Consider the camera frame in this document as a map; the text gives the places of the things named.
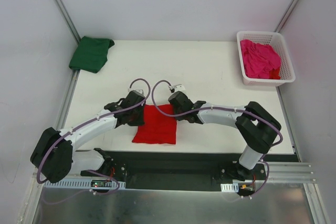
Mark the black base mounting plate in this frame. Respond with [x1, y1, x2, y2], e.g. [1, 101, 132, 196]
[80, 150, 267, 192]

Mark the folded green t shirt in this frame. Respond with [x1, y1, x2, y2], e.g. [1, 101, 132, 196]
[69, 36, 115, 73]

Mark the left white slotted cable duct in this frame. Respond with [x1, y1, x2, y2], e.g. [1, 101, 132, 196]
[44, 179, 126, 190]

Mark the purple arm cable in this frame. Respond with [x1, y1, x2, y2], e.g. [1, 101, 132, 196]
[151, 79, 284, 204]
[36, 78, 152, 205]

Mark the aluminium frame rail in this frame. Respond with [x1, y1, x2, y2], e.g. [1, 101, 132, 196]
[36, 154, 315, 184]

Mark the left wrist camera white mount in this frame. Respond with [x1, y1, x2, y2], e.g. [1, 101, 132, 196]
[128, 88, 144, 97]

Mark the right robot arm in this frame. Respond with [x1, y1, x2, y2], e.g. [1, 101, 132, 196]
[168, 91, 281, 181]

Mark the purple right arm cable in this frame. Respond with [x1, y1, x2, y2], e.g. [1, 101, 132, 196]
[151, 79, 284, 204]

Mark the red t shirt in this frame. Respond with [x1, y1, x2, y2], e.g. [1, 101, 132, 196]
[132, 105, 177, 145]

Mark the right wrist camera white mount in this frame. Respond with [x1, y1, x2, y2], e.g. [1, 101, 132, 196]
[169, 84, 186, 93]

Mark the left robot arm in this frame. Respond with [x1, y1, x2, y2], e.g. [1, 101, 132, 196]
[30, 90, 145, 183]

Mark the white plastic laundry basket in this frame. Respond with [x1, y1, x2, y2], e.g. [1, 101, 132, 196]
[236, 31, 296, 87]

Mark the right white slotted cable duct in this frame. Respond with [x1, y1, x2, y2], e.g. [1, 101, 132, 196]
[220, 183, 239, 193]

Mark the white slotted cable duct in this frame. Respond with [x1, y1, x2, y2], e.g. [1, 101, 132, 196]
[44, 179, 126, 190]
[220, 183, 239, 193]

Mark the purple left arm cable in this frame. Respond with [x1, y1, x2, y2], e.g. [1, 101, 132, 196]
[36, 78, 152, 205]

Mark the pink t shirt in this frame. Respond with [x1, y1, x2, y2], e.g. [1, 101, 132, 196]
[240, 39, 281, 79]

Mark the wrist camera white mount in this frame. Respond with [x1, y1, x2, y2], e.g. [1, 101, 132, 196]
[128, 88, 144, 97]
[169, 84, 186, 93]

